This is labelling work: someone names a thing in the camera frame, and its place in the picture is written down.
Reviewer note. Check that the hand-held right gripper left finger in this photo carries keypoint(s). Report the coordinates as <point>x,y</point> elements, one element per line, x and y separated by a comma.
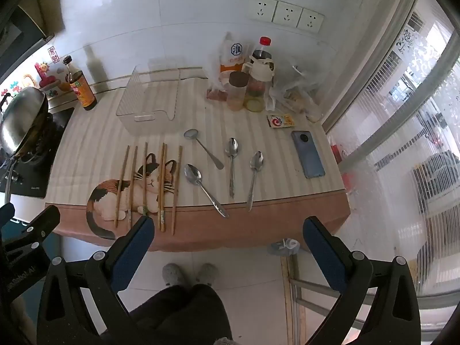
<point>134,251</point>

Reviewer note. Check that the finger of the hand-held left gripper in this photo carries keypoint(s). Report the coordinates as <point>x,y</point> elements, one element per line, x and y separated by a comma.
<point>43,221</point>
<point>6,214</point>

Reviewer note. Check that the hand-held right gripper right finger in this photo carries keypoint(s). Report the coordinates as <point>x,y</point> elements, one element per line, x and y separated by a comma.
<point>323,255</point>

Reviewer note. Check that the bunch of wooden chopsticks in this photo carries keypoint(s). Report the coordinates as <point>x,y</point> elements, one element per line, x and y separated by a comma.
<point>162,187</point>

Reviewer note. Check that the round-bowl steel spoon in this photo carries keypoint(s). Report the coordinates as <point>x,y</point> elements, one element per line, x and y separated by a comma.
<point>206,152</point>

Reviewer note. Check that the clear plastic container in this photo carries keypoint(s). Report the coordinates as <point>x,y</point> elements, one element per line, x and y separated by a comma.
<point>151,97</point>

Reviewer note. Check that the grey fluffy slipper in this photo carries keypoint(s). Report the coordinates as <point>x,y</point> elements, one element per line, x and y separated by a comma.
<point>207,274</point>
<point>173,275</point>

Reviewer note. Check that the black gas stove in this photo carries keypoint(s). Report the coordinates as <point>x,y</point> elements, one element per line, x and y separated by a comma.
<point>36,176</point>

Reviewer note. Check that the person's dark trousers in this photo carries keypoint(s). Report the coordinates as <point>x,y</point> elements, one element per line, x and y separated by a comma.
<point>179,316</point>

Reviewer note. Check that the striped cat print tablecloth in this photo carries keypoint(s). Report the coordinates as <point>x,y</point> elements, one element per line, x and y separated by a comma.
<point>280,183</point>

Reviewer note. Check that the red plastic item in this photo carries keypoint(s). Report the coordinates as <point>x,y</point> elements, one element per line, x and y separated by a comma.
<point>345,172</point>

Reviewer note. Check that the steel wok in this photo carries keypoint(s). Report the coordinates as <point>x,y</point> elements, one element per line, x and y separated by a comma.
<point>21,118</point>

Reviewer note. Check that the blue smartphone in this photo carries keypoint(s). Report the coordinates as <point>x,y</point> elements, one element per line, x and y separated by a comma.
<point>308,154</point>

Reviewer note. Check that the dark sauce bottle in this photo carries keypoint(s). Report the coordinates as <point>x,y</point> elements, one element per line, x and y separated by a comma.
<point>83,93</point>

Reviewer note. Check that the small printed card box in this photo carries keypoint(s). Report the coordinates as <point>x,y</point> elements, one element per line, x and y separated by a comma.
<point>280,121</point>

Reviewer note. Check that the clear plastic bag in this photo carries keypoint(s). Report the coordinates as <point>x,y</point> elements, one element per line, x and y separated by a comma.
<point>298,90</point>

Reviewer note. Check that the pink packet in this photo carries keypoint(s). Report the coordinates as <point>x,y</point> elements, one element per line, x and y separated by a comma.
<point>216,96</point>

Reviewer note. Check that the clear oil jug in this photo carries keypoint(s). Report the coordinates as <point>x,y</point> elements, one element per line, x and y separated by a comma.
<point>257,90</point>

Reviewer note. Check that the black range hood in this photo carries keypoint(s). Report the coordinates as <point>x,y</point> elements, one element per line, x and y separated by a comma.
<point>21,32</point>

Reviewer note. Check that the brown lid clear jar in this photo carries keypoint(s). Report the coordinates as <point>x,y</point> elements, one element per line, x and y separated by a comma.
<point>237,90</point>

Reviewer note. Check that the red cap dark bottle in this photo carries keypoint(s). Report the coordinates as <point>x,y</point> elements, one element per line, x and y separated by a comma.
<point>264,48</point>

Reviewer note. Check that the white orange seasoning bag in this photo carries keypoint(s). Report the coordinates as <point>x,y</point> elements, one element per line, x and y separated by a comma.
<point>233,55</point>

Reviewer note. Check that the colourful wall stickers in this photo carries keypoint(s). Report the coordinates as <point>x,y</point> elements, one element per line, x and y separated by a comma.
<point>50,75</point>

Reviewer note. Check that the white wall socket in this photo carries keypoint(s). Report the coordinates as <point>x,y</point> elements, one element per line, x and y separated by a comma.
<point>262,8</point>
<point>287,14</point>
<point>311,20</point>

